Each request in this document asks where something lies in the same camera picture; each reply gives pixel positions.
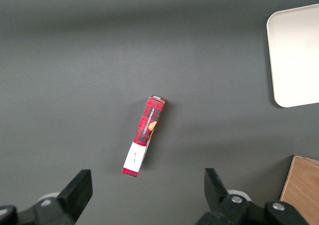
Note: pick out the wooden drawer cabinet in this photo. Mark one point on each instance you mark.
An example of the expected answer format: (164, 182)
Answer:
(302, 185)

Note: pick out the beige plastic tray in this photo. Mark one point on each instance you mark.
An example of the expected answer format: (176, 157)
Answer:
(296, 58)

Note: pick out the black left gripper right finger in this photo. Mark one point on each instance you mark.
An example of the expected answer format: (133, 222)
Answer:
(224, 210)

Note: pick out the red plaid cookie box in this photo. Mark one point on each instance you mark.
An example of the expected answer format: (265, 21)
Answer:
(147, 130)

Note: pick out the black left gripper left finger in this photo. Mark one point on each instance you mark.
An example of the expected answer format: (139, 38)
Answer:
(64, 205)

